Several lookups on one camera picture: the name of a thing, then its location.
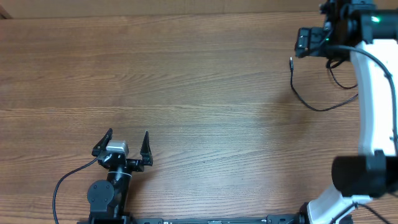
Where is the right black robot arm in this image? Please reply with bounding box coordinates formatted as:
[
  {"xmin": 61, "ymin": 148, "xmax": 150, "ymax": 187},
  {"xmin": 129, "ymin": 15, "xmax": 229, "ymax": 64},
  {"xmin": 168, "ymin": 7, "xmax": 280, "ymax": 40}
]
[{"xmin": 267, "ymin": 1, "xmax": 397, "ymax": 223}]

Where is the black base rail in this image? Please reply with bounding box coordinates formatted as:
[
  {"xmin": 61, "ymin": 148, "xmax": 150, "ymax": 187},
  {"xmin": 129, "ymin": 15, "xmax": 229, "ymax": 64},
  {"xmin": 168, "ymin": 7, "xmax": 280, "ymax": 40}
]
[{"xmin": 131, "ymin": 214, "xmax": 306, "ymax": 224}]

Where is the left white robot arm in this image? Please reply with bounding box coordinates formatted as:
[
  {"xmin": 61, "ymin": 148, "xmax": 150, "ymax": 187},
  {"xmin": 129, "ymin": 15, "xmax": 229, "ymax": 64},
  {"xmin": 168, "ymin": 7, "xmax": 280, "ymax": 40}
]
[{"xmin": 78, "ymin": 129, "xmax": 153, "ymax": 224}]

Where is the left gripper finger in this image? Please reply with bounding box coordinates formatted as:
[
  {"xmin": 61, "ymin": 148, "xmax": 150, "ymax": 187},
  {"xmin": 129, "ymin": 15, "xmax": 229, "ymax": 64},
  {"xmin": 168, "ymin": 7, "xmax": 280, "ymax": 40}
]
[
  {"xmin": 140, "ymin": 131, "xmax": 153, "ymax": 166},
  {"xmin": 91, "ymin": 128, "xmax": 113, "ymax": 156}
]

